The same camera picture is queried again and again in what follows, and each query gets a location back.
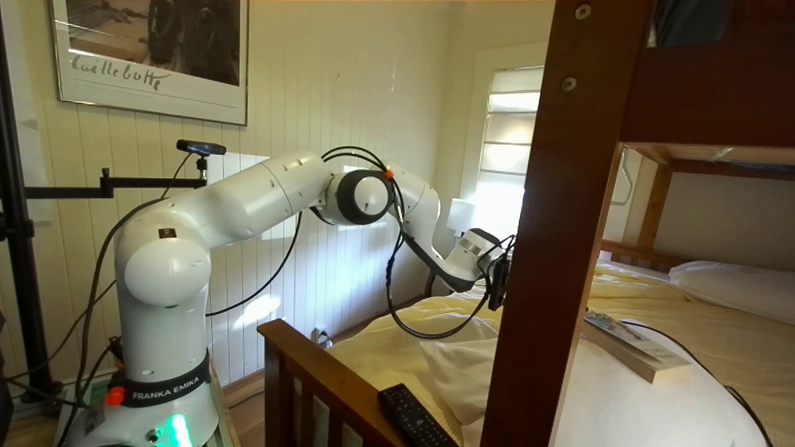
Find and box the yellow striped duvet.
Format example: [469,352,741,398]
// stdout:
[325,257,795,447]

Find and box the dark blue cloth item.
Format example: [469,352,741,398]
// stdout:
[654,0,741,50]

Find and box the thin black cable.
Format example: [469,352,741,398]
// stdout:
[627,317,778,447]

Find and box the red robot base knob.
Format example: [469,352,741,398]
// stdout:
[102,383,130,410]

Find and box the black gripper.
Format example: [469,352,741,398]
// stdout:
[485,234,517,312]

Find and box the small white pillow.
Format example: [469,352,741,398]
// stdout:
[668,259,795,329]

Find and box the black camera cable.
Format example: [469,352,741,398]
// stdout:
[0,151,199,418]

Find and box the black external camera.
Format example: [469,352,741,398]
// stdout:
[173,137,228,158]

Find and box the framed wall poster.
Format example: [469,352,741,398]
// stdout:
[46,0,250,129]

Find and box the Andersen's Fairy Tales book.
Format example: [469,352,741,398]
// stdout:
[579,309,695,386]

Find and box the white shade table lamp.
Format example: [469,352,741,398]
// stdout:
[446,197,478,238]

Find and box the black remote control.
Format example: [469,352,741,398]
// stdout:
[377,383,459,447]

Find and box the wooden bunk bed frame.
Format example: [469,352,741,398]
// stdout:
[255,0,795,447]

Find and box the black camera stand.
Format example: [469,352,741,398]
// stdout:
[0,14,209,406]

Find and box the white window blind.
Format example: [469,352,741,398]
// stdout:
[469,64,547,244]

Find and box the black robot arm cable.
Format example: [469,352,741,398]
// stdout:
[205,145,504,343]

